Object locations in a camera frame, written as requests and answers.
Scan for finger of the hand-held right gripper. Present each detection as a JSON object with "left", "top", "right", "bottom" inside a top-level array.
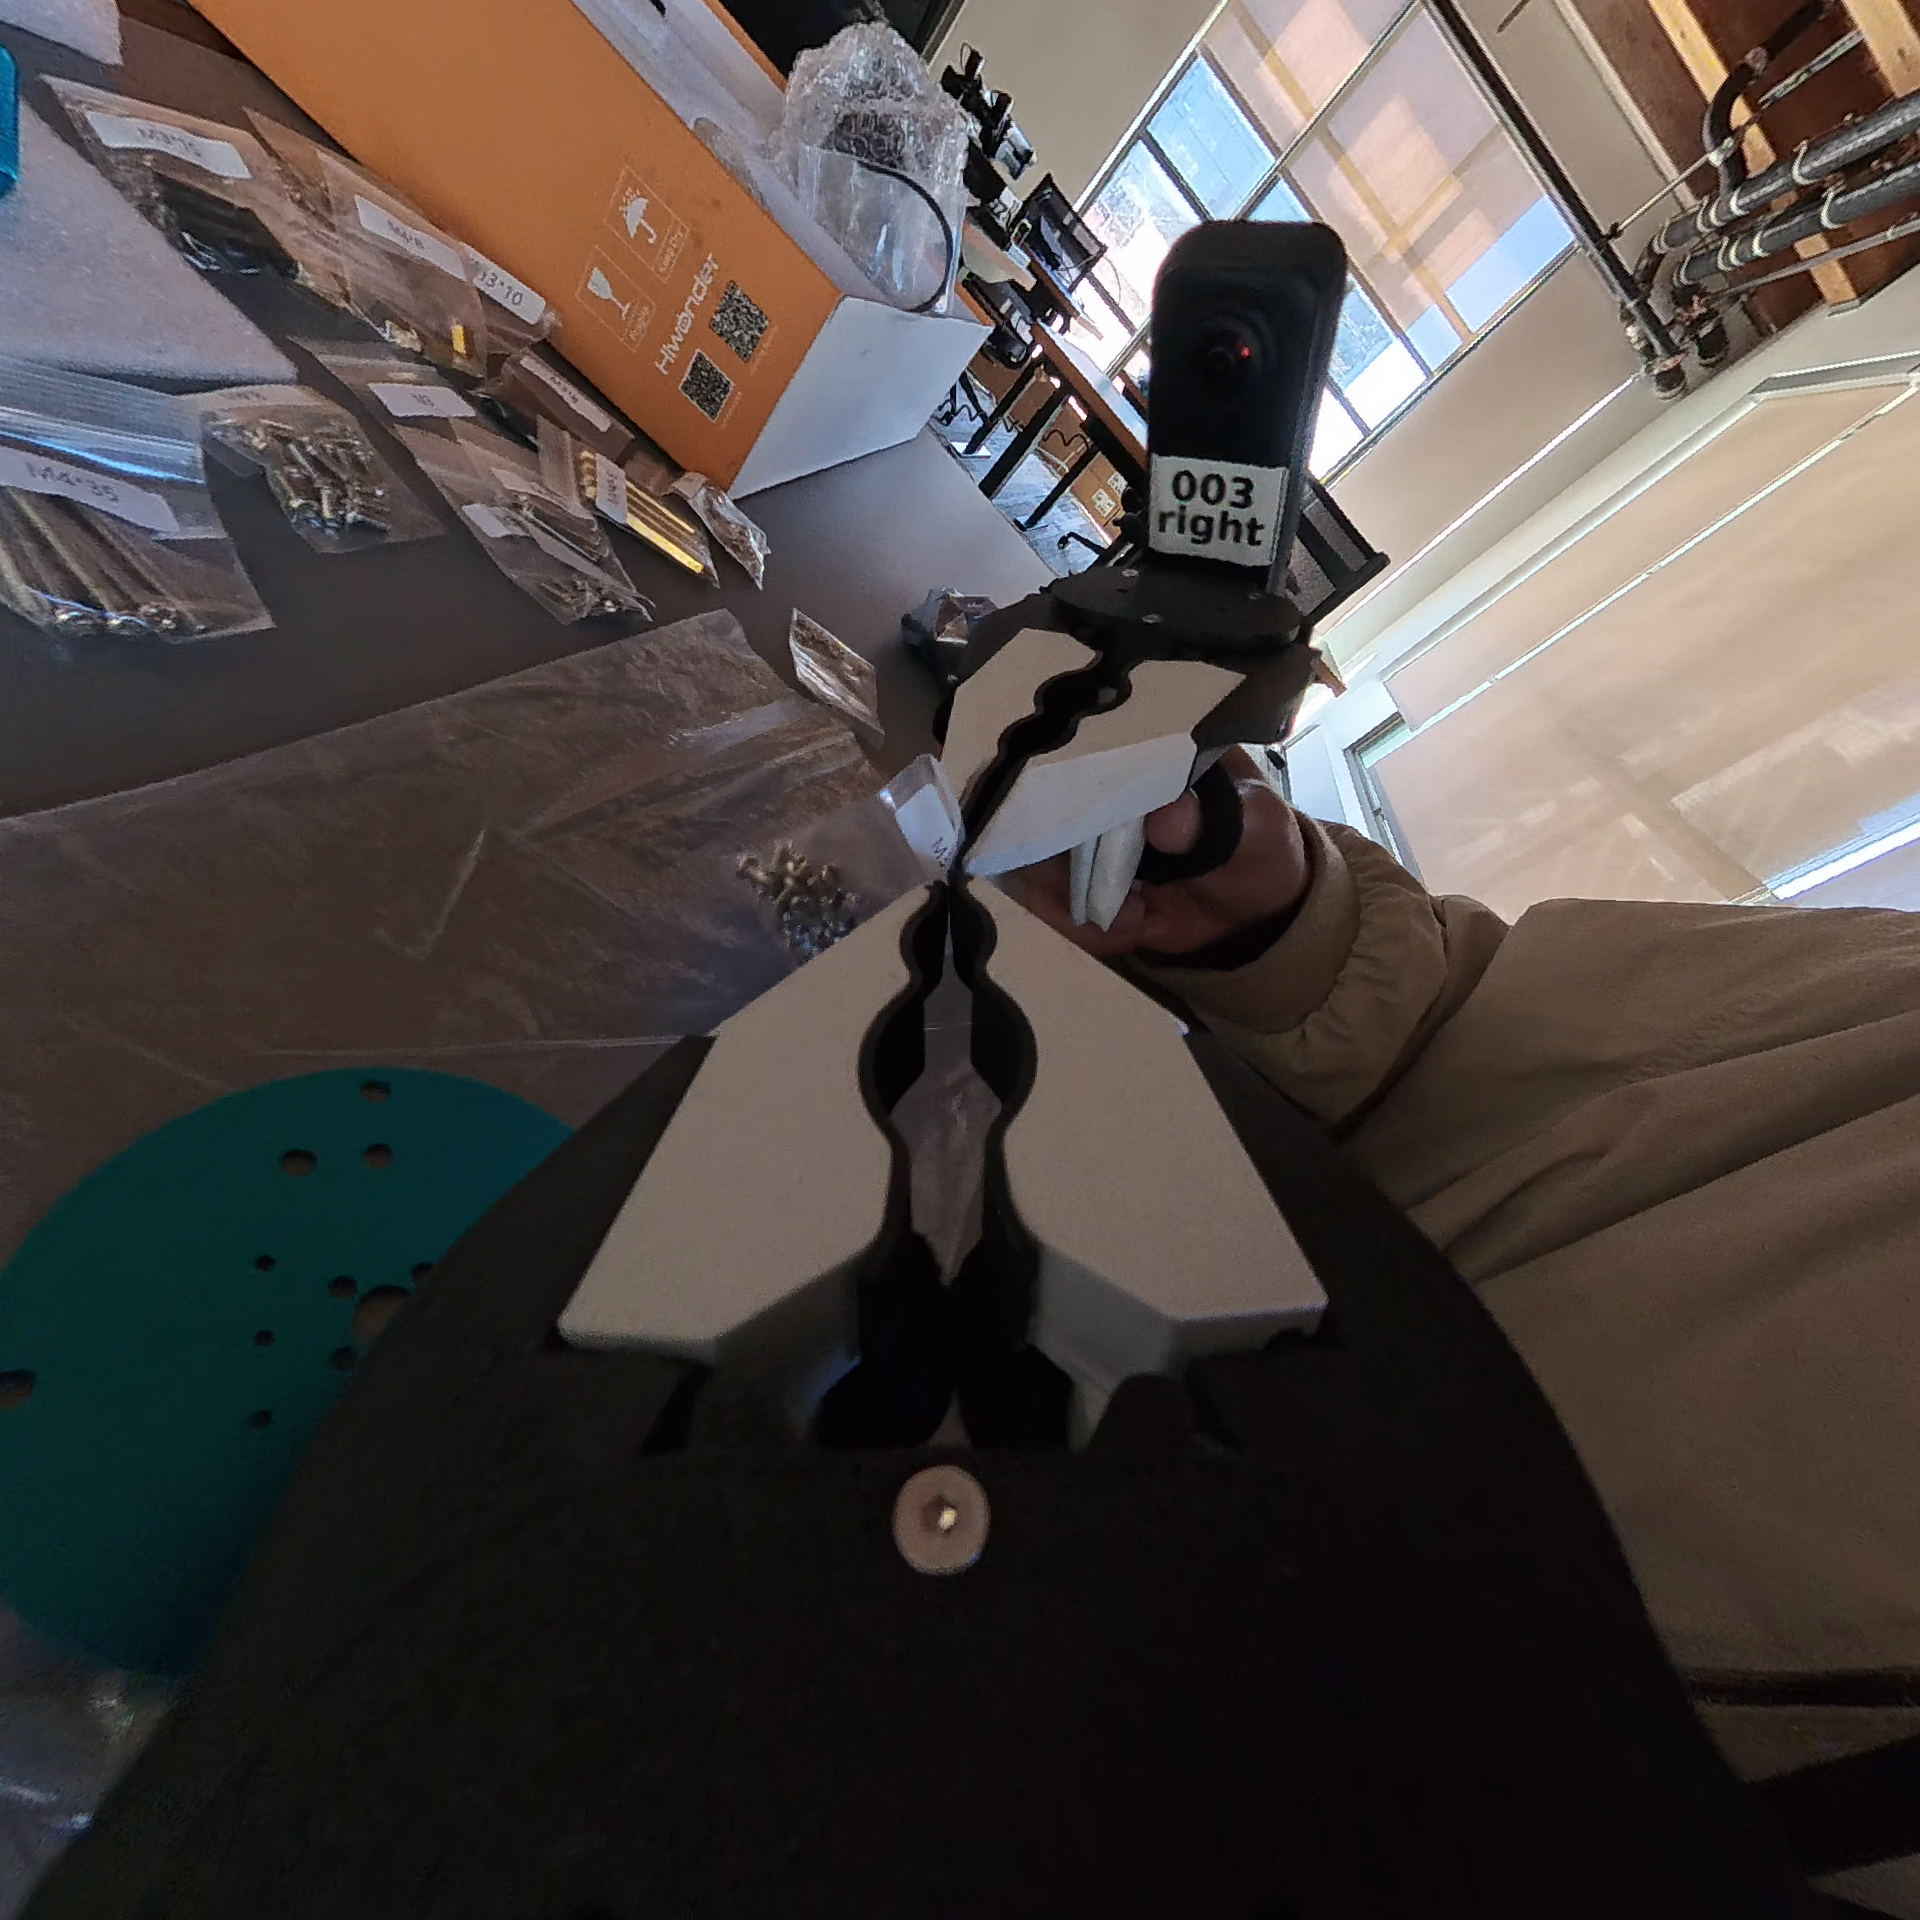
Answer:
[
  {"left": 964, "top": 668, "right": 1250, "bottom": 874},
  {"left": 939, "top": 623, "right": 1108, "bottom": 845}
]

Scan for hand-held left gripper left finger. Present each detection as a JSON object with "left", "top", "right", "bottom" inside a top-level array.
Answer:
[{"left": 557, "top": 882, "right": 955, "bottom": 1374}]

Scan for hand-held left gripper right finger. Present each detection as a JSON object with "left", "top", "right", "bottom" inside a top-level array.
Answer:
[{"left": 954, "top": 877, "right": 1331, "bottom": 1374}]

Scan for small labelled screw bag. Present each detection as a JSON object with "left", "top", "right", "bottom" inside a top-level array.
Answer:
[{"left": 732, "top": 754, "right": 1004, "bottom": 1285}]

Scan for person's right forearm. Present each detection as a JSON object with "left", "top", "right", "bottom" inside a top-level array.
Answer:
[{"left": 1124, "top": 816, "right": 1920, "bottom": 1248}]

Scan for wooden background desk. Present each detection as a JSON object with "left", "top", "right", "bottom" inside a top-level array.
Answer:
[{"left": 959, "top": 270, "right": 1156, "bottom": 528}]

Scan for person's right hand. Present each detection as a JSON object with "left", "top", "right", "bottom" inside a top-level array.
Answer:
[{"left": 1026, "top": 786, "right": 1315, "bottom": 976}]

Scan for silver foil bag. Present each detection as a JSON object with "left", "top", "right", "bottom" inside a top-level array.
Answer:
[{"left": 900, "top": 589, "right": 998, "bottom": 682}]

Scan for large clear plastic bag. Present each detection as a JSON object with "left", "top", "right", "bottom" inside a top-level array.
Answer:
[{"left": 0, "top": 608, "right": 963, "bottom": 1920}]

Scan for large window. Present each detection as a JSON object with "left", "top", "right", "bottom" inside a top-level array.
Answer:
[{"left": 1078, "top": 45, "right": 1577, "bottom": 482}]

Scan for teal round metal plate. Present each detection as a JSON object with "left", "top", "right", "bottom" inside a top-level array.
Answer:
[{"left": 0, "top": 1068, "right": 578, "bottom": 1679}]

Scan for bubble wrap bundle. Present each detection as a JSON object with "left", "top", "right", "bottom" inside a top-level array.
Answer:
[{"left": 772, "top": 23, "right": 973, "bottom": 317}]

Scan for person's beige jacket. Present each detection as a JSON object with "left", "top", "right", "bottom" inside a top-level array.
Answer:
[{"left": 1335, "top": 1048, "right": 1920, "bottom": 1920}]

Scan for ceiling pipes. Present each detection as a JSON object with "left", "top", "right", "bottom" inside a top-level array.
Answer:
[{"left": 1604, "top": 0, "right": 1920, "bottom": 396}]

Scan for pile of clear hardware packets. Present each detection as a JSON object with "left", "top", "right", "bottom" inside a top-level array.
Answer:
[{"left": 0, "top": 76, "right": 887, "bottom": 744}]

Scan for orange cardboard box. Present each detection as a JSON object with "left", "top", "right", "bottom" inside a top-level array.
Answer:
[{"left": 188, "top": 0, "right": 993, "bottom": 501}]

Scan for white foam sheet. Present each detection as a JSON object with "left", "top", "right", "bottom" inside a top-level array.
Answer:
[{"left": 0, "top": 89, "right": 302, "bottom": 396}]

